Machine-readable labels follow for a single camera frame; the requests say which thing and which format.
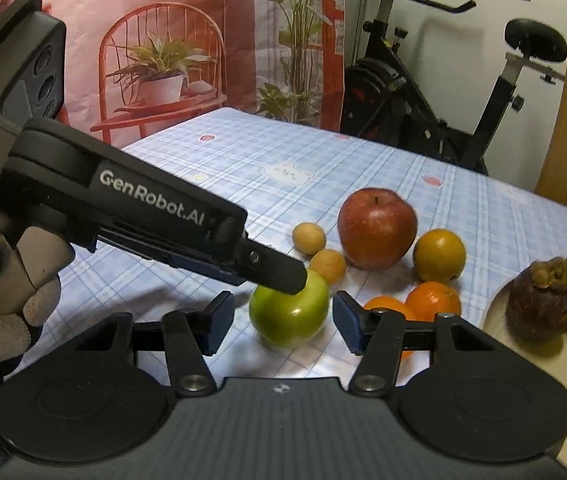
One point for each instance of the dark purple mangosteen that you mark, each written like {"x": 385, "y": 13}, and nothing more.
{"x": 537, "y": 303}

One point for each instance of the black exercise bike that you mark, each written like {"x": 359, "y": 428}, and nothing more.
{"x": 455, "y": 60}

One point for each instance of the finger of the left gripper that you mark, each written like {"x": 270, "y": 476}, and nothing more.
{"x": 268, "y": 269}

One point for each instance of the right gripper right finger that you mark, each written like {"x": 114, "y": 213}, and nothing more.
{"x": 379, "y": 344}

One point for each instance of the gloved left hand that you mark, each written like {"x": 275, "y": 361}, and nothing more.
{"x": 30, "y": 288}

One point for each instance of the printed pink backdrop cloth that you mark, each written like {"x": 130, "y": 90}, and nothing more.
{"x": 134, "y": 67}

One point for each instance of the small brown longan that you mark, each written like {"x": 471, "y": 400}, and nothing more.
{"x": 330, "y": 265}
{"x": 308, "y": 238}

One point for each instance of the green apple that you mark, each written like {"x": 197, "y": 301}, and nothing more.
{"x": 288, "y": 321}

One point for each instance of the red apple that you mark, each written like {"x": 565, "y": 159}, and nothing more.
{"x": 376, "y": 228}

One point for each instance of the orange mandarin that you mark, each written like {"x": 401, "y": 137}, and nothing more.
{"x": 382, "y": 304}
{"x": 430, "y": 298}

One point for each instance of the blue plaid tablecloth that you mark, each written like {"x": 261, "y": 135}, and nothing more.
{"x": 285, "y": 174}

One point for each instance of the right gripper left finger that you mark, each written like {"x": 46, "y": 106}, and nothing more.
{"x": 191, "y": 335}

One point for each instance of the yellow-green orange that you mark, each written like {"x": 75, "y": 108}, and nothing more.
{"x": 439, "y": 256}

